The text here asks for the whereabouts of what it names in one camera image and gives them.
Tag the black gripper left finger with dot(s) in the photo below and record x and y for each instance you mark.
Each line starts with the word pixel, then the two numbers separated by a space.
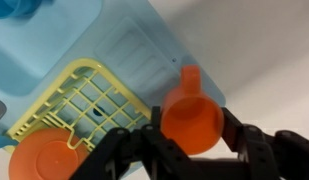
pixel 134 153

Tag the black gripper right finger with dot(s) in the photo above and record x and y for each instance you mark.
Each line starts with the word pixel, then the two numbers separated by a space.
pixel 260 153

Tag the orange toy plate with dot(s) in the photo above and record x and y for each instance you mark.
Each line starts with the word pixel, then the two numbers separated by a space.
pixel 44 156

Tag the small blue toy utensil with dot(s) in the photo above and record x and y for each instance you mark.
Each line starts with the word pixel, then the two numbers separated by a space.
pixel 2 141

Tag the blue toy sink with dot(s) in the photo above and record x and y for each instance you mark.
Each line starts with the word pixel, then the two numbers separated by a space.
pixel 60 40

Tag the yellow dish rack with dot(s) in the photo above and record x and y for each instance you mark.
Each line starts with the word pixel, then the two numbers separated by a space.
pixel 74 96

